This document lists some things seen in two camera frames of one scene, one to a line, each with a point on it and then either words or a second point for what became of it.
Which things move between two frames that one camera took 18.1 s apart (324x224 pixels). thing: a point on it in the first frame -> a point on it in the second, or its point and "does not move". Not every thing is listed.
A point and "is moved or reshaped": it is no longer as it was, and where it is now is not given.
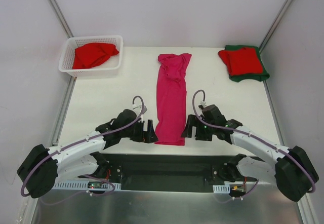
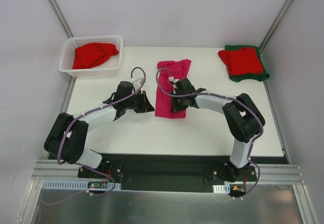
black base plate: [169, 172] does not move
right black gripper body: [199, 129] -> [178, 102]
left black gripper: [141, 133] -> [140, 102]
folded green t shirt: [256, 77] does not move
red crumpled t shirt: [92, 54] does not move
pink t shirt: [171, 99] is moved or reshaped
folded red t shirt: [241, 61] does not move
